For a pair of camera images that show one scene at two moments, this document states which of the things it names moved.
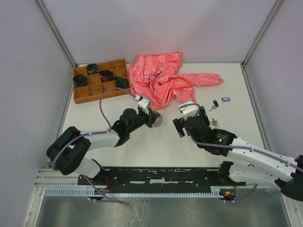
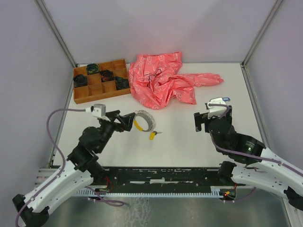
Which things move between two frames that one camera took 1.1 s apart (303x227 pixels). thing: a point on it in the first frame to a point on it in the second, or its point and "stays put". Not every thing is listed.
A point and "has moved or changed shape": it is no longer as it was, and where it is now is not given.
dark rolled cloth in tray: x=80 y=80 stays put
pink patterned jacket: x=159 y=77 stays put
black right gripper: x=178 y=124 to x=200 y=118
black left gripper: x=149 y=116 to x=127 y=120
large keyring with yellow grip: x=159 y=120 has moved or changed shape
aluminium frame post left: x=56 y=31 stays put
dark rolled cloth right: x=121 y=82 stays put
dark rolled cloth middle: x=106 y=75 stays put
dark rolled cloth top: x=92 y=68 stays put
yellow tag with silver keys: x=214 y=124 has moved or changed shape
